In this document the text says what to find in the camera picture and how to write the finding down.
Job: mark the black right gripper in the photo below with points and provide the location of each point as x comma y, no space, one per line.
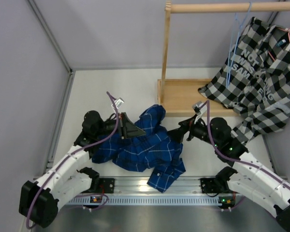
178,134

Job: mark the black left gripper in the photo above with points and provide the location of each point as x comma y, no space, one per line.
126,128

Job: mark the blue plaid shirt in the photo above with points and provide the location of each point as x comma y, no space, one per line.
155,150

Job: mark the light blue wire hanger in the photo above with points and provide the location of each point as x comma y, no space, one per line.
237,24

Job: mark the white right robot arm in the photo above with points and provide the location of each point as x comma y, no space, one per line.
244,174

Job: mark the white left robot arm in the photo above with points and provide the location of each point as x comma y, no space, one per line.
42,199

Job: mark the black white checkered shirt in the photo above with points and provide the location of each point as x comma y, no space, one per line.
259,90

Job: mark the wooden clothes rack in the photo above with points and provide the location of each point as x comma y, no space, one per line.
178,95

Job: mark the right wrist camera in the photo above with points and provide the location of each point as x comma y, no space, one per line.
199,108

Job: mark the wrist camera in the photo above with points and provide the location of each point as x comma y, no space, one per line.
199,108
117,103

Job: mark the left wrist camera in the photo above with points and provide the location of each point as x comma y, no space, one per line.
117,103

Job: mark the aluminium mounting rail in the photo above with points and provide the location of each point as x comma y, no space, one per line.
137,185

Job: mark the slotted grey cable duct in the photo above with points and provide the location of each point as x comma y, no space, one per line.
202,200

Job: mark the aluminium frame post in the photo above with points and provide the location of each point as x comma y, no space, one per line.
68,82

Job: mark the pink wire hanger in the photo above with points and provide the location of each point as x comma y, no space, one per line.
285,38

